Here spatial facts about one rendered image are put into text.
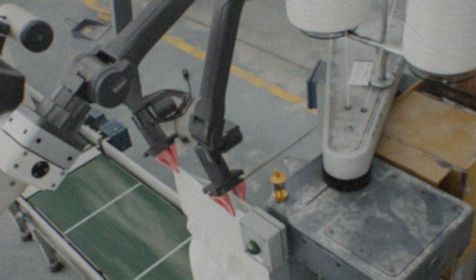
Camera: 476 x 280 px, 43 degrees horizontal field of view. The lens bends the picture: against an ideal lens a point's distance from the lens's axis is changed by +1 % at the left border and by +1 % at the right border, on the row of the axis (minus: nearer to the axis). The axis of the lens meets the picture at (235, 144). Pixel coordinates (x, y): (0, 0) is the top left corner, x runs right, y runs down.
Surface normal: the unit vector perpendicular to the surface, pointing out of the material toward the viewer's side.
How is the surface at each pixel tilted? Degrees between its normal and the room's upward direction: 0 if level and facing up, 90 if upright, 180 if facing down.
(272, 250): 90
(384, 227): 0
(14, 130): 30
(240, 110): 0
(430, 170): 0
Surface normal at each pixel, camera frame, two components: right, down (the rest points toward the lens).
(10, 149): -0.47, -0.42
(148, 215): -0.12, -0.77
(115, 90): 0.71, 0.44
